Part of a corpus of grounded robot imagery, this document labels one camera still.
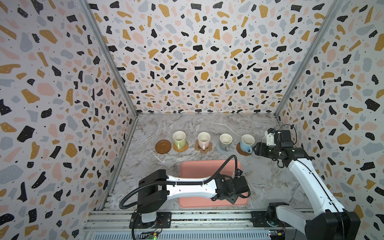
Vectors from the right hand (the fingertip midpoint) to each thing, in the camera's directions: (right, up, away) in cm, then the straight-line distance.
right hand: (257, 145), depth 81 cm
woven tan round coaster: (-43, -5, +20) cm, 48 cm away
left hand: (-14, -22, -7) cm, 27 cm away
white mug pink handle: (-29, +3, +17) cm, 33 cm away
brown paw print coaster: (-33, -4, +20) cm, 38 cm away
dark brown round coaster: (-56, -3, +20) cm, 60 cm away
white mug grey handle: (-15, +1, +17) cm, 22 cm away
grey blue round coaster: (-19, -4, +21) cm, 28 cm away
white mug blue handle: (-1, +1, +14) cm, 14 cm away
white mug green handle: (-44, +2, +14) cm, 46 cm away
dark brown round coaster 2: (-4, -6, +19) cm, 21 cm away
